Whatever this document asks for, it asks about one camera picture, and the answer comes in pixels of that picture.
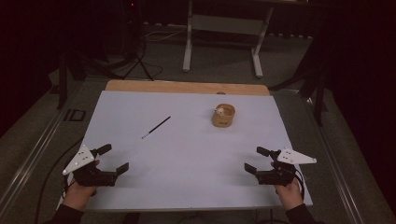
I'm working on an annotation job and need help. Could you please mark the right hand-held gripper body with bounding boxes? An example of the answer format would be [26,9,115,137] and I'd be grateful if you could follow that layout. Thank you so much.
[255,147,318,187]

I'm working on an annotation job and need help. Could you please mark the white metal desk frame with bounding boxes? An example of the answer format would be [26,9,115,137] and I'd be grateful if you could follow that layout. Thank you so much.
[182,0,276,79]

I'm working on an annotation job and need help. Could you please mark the black tripod stand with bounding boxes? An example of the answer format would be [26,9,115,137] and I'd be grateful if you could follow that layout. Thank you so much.
[121,0,156,82]

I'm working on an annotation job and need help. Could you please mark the left hand-held gripper cable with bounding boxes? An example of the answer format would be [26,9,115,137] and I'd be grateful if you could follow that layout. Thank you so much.
[33,137,85,224]

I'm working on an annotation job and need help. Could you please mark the person's left hand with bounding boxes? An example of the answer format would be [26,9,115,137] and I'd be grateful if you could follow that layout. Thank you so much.
[62,159,101,213]

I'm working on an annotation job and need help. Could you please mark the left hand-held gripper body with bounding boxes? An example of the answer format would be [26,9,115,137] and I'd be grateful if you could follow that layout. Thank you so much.
[62,144,120,189]

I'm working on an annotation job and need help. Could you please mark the thin black pen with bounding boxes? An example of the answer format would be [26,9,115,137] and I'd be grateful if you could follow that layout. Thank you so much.
[141,116,172,140]

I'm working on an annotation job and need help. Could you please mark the right hand-held gripper cable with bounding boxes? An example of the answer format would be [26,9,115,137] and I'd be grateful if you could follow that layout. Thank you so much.
[293,169,306,201]

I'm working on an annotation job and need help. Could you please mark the black metal post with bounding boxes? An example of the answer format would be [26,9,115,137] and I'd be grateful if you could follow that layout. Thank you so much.
[56,50,70,110]
[312,62,329,127]

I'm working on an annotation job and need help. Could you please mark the round wooden pen holder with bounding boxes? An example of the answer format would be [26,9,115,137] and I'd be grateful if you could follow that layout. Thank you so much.
[211,103,236,128]

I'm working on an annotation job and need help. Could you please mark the aluminium floor rail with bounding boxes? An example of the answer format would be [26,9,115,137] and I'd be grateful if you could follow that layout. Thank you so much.
[0,102,75,217]
[303,95,366,224]

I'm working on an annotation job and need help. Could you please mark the person's right hand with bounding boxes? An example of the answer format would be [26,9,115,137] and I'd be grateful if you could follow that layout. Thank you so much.
[274,178,304,212]

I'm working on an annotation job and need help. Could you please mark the hand-held gripper cable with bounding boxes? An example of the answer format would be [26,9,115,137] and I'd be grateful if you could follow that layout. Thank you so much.
[33,137,85,224]
[293,169,306,201]

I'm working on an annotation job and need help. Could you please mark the black rectangular floor bracket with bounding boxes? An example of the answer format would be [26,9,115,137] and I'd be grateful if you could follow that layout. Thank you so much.
[63,108,87,122]

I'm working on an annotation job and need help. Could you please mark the white table mat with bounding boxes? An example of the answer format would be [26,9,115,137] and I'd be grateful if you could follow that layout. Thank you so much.
[56,90,314,213]

